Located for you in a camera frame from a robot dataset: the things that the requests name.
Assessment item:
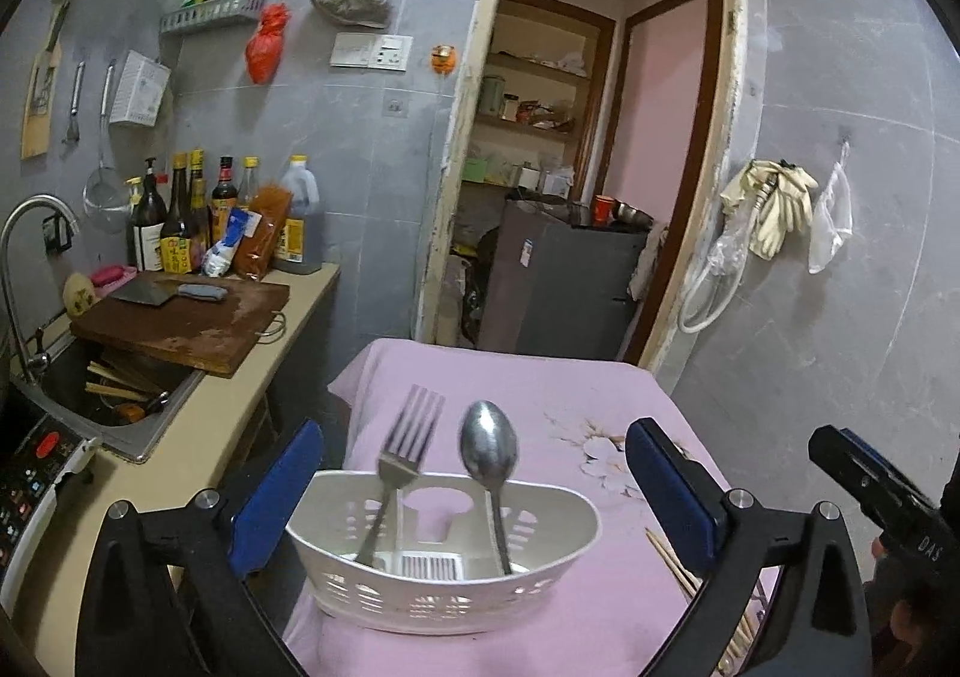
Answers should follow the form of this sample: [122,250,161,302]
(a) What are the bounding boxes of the steel spoon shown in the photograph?
[459,401,519,576]

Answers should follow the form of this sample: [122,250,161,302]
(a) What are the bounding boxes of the chrome faucet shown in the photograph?
[2,193,80,384]

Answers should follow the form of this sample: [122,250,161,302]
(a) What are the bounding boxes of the large oil jug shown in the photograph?
[274,154,324,274]

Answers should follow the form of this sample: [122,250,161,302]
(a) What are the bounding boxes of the hanging clear plastic bag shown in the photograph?
[807,140,854,274]

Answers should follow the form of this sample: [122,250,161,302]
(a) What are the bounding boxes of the pink floral table cloth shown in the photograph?
[283,339,721,675]

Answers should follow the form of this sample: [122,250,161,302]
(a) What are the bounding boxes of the grey small fridge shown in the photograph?
[477,200,649,360]

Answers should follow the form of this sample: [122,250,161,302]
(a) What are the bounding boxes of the person right hand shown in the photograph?
[864,537,926,675]

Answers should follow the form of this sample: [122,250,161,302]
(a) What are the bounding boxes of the hanging wooden board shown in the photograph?
[20,0,73,161]

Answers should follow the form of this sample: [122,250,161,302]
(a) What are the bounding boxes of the dark soy sauce bottle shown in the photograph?
[160,152,195,274]

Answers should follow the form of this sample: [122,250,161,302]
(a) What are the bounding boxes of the white wall switch socket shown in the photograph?
[329,32,413,73]

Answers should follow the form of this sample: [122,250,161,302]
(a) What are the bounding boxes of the steel sink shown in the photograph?
[13,335,203,464]

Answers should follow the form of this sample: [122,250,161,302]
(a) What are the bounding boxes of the orange wall hook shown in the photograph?
[430,44,459,76]

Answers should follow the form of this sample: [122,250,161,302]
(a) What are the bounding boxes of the hanging mesh strainer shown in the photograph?
[82,60,128,235]

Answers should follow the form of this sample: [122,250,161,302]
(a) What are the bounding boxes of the hanging rubber gloves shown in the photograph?
[721,159,818,261]

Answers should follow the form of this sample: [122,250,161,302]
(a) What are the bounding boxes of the steel fork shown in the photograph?
[355,384,446,567]

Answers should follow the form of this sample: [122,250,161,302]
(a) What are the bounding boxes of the wooden cutting board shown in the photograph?
[71,273,290,378]

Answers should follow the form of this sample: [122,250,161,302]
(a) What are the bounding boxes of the wine bottle white label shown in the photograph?
[132,157,167,273]

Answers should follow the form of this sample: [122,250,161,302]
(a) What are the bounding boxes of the red plastic bag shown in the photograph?
[244,3,290,84]

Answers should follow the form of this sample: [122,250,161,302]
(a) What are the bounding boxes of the white hose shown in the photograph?
[677,196,760,336]

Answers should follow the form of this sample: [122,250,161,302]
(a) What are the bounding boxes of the induction cooker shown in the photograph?
[0,399,99,617]

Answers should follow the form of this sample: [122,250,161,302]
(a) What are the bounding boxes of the orange noodle packet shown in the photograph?
[233,183,293,281]

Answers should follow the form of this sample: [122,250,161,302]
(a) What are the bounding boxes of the red cup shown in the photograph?
[590,195,615,227]

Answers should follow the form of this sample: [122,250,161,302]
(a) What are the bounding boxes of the white plastic utensil caddy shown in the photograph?
[286,471,601,636]

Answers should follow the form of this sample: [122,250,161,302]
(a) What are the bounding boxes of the grey wall shelf rack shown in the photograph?
[158,0,267,35]

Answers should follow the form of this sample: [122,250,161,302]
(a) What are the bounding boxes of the white hanging box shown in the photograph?
[107,50,171,128]

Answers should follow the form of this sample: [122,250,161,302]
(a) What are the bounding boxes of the wooden chopstick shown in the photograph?
[644,529,701,601]

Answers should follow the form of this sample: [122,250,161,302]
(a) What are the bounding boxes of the cleaver with grey handle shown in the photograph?
[110,274,228,306]

